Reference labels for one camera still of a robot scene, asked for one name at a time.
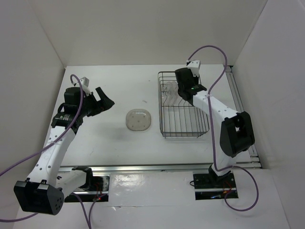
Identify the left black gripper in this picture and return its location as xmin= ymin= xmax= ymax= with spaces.
xmin=78 ymin=87 xmax=114 ymax=117

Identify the clear plate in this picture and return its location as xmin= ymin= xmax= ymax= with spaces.
xmin=162 ymin=81 xmax=173 ymax=106
xmin=168 ymin=81 xmax=178 ymax=106
xmin=125 ymin=109 xmax=152 ymax=132

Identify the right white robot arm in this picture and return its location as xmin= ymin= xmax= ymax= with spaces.
xmin=174 ymin=67 xmax=255 ymax=187

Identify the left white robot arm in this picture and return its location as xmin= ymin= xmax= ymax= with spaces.
xmin=14 ymin=87 xmax=114 ymax=215

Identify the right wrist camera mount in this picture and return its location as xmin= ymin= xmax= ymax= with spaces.
xmin=186 ymin=60 xmax=201 ymax=77

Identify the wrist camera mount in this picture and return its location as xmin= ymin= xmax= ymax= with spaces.
xmin=186 ymin=60 xmax=201 ymax=77
xmin=72 ymin=76 xmax=92 ymax=97

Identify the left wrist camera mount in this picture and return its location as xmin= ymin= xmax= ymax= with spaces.
xmin=72 ymin=76 xmax=92 ymax=97

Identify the wire dish rack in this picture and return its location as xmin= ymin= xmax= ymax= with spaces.
xmin=158 ymin=71 xmax=210 ymax=139

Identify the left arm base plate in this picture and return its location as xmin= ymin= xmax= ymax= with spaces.
xmin=57 ymin=172 xmax=110 ymax=203

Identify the front aluminium rail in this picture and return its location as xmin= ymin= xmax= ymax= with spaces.
xmin=57 ymin=162 xmax=215 ymax=174

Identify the aluminium rail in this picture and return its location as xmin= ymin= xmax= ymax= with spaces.
xmin=57 ymin=162 xmax=215 ymax=174
xmin=226 ymin=66 xmax=262 ymax=169

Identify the right side aluminium rail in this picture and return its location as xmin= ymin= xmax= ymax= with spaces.
xmin=226 ymin=66 xmax=262 ymax=169

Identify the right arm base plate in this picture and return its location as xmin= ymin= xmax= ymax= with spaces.
xmin=189 ymin=166 xmax=238 ymax=200

